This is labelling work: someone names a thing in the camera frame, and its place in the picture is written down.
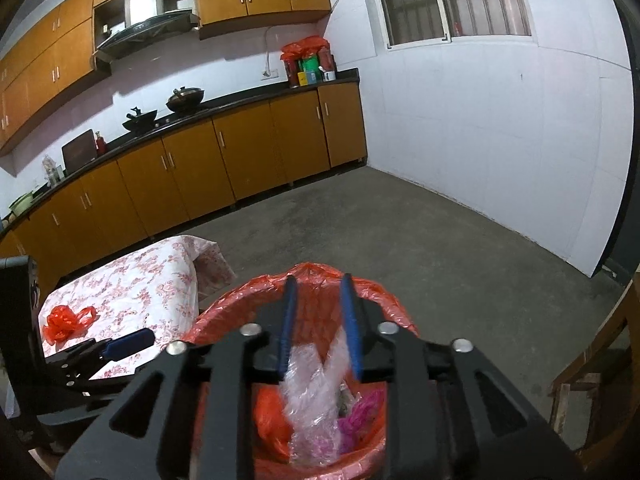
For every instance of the range hood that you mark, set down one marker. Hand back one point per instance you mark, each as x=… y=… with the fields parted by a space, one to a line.
x=145 y=30

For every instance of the dark lidded pot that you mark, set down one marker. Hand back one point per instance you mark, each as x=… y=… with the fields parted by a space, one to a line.
x=185 y=100

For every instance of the wooden wall cabinets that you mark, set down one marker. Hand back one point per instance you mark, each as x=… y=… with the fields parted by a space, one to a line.
x=45 y=60

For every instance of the brown cutting board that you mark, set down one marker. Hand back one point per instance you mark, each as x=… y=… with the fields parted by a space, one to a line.
x=79 y=152

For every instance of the small red plastic bag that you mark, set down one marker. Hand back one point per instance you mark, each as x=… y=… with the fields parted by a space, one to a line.
x=62 y=322

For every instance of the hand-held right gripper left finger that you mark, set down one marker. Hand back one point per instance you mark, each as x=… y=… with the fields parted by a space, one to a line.
x=287 y=340

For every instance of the red bag on containers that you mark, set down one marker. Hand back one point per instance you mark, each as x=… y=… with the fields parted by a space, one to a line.
x=305 y=46

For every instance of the white wall outlet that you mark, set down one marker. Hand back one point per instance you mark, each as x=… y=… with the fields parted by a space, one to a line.
x=269 y=74

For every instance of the black kitchen countertop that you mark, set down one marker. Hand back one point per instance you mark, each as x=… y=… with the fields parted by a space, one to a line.
x=240 y=101

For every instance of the clear plastic bag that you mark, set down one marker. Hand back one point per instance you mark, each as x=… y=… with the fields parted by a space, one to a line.
x=310 y=395

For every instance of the red lined trash bin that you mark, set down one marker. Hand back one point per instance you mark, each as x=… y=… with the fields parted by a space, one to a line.
x=380 y=300

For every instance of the wooden chair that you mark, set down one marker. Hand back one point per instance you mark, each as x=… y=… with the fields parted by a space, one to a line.
x=605 y=360

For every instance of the barred window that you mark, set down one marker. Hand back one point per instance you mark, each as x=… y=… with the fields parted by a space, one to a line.
x=415 y=0

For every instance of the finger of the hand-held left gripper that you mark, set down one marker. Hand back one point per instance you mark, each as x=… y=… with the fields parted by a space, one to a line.
x=75 y=352
x=127 y=345

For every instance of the glass jar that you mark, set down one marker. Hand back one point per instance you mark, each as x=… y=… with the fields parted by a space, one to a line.
x=51 y=170

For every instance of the green container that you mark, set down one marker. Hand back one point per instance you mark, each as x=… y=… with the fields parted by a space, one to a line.
x=310 y=65

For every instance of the table with floral tablecloth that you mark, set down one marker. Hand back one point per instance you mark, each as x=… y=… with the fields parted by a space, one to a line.
x=150 y=280

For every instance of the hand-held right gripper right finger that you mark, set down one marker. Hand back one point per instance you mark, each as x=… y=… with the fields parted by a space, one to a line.
x=351 y=330

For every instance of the wooden base cabinets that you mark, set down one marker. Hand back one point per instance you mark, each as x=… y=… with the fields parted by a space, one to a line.
x=200 y=160

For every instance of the black wok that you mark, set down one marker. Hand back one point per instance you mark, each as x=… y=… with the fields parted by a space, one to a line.
x=141 y=122

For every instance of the yellow box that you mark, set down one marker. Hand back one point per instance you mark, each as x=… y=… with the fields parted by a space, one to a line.
x=303 y=79

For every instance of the dark red can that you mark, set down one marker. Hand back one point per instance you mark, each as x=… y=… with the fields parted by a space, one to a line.
x=291 y=72

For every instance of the pink plastic bag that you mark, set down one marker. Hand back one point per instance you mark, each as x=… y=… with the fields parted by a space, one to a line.
x=360 y=412

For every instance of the green enamel pot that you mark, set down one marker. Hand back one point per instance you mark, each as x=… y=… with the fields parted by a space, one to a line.
x=21 y=205

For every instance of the red bottle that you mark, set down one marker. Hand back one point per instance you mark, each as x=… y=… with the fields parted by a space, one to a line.
x=100 y=145

